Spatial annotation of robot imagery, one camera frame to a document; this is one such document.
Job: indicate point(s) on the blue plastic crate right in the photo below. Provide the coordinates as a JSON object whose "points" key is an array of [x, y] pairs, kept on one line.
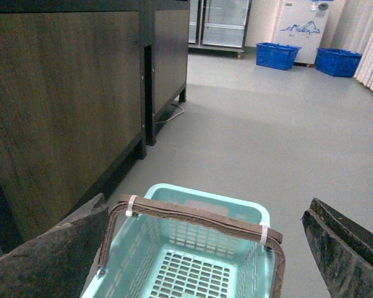
{"points": [[337, 62]]}

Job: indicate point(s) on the blue plastic crate left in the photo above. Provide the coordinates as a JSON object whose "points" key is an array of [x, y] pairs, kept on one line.
{"points": [[274, 55]]}

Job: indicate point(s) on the white curtain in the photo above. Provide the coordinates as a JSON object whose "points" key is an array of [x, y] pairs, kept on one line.
{"points": [[360, 29]]}

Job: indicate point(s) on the brown basket handle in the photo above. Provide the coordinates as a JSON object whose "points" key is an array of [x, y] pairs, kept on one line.
{"points": [[262, 234]]}

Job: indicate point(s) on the blue plastic crate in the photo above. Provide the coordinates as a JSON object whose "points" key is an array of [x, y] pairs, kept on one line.
{"points": [[337, 62], [274, 55]]}

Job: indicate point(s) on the light blue plastic basket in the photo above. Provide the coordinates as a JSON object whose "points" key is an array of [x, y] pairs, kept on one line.
{"points": [[153, 257]]}

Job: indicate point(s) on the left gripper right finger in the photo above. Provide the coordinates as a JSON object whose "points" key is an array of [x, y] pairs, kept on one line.
{"points": [[342, 249]]}

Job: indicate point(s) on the white freezer cabinet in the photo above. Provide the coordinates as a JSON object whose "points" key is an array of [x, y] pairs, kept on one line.
{"points": [[302, 24]]}

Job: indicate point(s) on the glass door refrigerator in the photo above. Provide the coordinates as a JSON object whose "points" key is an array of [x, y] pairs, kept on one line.
{"points": [[219, 25]]}

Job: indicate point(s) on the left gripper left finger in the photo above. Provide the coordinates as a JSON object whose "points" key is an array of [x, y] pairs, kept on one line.
{"points": [[57, 262]]}

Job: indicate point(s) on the dark wooden display stand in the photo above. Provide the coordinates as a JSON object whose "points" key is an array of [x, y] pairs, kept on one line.
{"points": [[82, 86]]}

